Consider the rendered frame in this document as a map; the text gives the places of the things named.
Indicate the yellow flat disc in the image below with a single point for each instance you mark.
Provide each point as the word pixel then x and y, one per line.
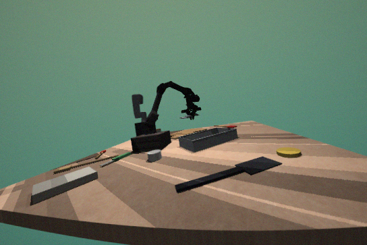
pixel 289 152

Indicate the light wooden board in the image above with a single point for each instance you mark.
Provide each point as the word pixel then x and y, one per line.
pixel 185 132

